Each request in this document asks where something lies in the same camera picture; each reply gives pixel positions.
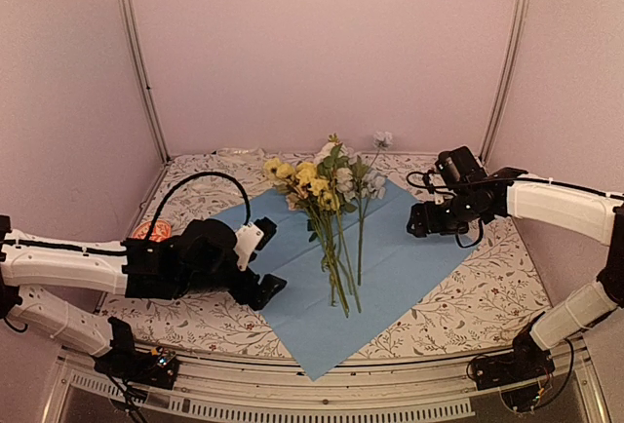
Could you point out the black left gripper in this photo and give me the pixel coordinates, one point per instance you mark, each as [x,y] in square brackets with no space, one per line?
[263,293]

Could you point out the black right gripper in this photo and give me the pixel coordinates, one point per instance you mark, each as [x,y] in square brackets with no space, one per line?
[417,211]

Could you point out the white blue fake flower stem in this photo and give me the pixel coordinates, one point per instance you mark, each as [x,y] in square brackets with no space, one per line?
[368,184]

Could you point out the pink bud leafy stem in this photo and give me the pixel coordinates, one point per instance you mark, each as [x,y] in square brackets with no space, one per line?
[319,231]

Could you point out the pale blue fake flower stem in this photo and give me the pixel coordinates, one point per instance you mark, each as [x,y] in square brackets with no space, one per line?
[382,141]

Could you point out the yellow fake flower stem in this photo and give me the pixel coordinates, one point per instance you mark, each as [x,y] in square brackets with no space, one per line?
[300,184]

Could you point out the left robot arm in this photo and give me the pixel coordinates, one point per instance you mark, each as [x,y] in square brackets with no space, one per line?
[207,256]

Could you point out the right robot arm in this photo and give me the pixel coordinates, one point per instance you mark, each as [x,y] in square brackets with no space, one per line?
[578,227]

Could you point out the clear plastic wrap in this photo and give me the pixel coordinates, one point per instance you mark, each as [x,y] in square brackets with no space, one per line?
[241,154]

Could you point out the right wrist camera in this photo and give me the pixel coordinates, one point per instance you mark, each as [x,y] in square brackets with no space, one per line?
[430,185]

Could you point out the front aluminium rail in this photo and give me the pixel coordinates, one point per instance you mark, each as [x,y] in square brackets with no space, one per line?
[212,387]

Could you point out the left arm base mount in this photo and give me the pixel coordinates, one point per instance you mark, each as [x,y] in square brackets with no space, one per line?
[156,368]

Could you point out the right aluminium frame post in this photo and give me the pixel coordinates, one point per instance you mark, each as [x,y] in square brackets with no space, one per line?
[519,18]

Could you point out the aluminium frame post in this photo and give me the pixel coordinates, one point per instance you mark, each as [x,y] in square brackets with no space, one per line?
[519,18]
[129,21]

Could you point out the left aluminium frame post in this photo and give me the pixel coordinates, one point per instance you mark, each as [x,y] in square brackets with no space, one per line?
[129,21]

